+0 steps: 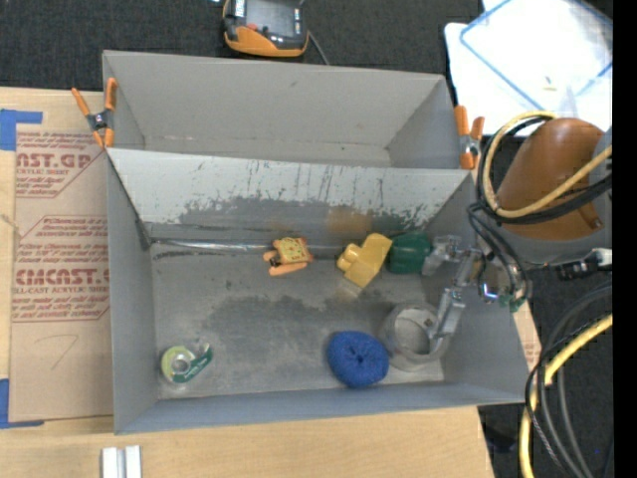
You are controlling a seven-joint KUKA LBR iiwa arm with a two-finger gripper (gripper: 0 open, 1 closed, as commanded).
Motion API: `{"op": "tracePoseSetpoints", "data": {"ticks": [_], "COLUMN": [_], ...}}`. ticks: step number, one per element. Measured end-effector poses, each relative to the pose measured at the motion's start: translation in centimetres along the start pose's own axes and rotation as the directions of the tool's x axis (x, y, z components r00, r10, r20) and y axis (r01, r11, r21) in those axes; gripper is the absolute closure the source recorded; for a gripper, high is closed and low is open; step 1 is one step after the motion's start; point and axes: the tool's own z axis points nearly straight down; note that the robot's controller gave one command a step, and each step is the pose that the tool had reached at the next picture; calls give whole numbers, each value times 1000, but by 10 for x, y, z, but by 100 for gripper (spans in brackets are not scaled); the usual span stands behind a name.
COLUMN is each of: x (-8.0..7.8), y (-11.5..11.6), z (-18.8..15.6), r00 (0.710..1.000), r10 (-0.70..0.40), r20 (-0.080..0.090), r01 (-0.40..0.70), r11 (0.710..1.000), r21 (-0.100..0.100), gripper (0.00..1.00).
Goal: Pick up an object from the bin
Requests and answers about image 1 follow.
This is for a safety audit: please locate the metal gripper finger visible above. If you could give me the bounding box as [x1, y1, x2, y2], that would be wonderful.
[427, 288, 468, 354]
[421, 234, 470, 276]

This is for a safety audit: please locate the green toy block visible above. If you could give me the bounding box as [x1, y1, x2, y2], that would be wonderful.
[385, 231, 433, 275]

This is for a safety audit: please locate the clear plastic cup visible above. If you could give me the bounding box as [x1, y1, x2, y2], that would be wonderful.
[380, 301, 452, 371]

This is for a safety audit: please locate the yellow toy block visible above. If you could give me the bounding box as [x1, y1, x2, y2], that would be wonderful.
[335, 232, 394, 289]

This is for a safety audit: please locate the blue round scrubber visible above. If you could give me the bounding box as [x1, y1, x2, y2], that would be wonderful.
[325, 330, 391, 390]

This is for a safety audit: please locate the orange and yellow toy figure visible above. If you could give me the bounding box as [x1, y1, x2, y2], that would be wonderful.
[262, 235, 315, 278]

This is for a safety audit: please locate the grey metal bin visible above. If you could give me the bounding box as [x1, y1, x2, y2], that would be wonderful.
[102, 50, 531, 436]

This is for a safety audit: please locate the green tape dispenser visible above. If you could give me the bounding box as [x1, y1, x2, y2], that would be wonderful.
[159, 342, 215, 385]

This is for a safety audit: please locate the brown cardboard board red print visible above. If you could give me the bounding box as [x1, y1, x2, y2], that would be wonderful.
[0, 86, 543, 430]

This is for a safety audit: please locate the black cylinder on white bracket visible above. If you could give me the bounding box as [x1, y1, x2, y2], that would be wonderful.
[555, 247, 613, 282]

